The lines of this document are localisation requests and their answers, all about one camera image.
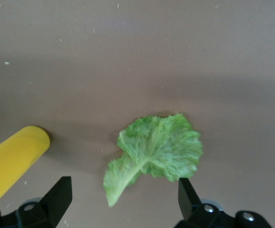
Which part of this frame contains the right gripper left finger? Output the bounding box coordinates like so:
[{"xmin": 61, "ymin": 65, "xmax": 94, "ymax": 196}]
[{"xmin": 0, "ymin": 176, "xmax": 73, "ymax": 228}]

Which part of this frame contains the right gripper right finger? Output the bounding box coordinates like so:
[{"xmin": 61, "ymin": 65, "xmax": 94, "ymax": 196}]
[{"xmin": 175, "ymin": 177, "xmax": 273, "ymax": 228}]

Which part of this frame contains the yellow squeeze bottle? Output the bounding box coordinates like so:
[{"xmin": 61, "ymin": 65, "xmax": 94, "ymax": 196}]
[{"xmin": 0, "ymin": 125, "xmax": 51, "ymax": 209}]

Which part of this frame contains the green lettuce leaf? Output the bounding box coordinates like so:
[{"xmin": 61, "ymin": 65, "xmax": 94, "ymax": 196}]
[{"xmin": 103, "ymin": 113, "xmax": 204, "ymax": 208}]

